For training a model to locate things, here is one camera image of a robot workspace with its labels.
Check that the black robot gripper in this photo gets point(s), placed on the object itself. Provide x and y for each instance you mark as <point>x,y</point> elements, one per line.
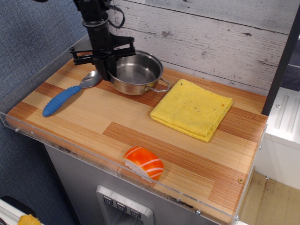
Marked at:
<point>102,44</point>

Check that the silver steel pot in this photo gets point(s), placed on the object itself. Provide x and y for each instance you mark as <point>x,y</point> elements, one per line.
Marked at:
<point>139,74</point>

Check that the yellow folded cloth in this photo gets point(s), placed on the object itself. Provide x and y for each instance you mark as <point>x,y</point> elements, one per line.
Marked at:
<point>192,110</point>

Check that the clear acrylic table guard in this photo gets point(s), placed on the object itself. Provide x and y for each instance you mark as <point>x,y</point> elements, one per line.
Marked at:
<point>101,124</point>

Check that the orange salmon sushi toy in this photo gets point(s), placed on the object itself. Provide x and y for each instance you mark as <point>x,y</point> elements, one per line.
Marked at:
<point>144,162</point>

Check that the grey toy fridge cabinet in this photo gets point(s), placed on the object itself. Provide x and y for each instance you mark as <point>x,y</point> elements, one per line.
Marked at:
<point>81,178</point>

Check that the silver dispenser button panel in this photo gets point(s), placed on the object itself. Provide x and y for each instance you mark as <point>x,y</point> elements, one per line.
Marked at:
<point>121,210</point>

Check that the yellow object bottom left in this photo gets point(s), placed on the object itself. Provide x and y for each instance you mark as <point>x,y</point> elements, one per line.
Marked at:
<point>28,220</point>

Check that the white appliance at right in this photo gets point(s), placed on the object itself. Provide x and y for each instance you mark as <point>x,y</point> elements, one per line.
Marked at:
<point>278,157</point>

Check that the blue handled metal spoon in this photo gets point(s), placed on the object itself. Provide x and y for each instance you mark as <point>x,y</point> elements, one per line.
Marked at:
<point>90,80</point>

